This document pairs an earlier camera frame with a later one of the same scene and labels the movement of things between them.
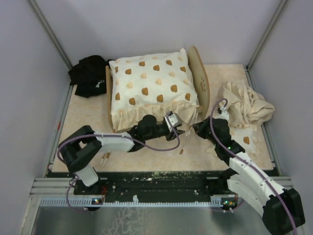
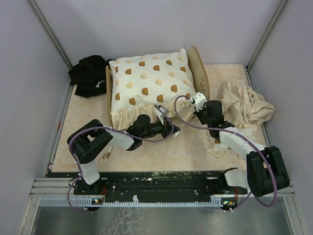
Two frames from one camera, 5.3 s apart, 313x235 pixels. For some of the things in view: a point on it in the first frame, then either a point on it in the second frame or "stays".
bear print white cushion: [150, 83] stays
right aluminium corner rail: [279, 12] stays
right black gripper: [199, 128] -> [198, 114]
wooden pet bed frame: [200, 79] stays
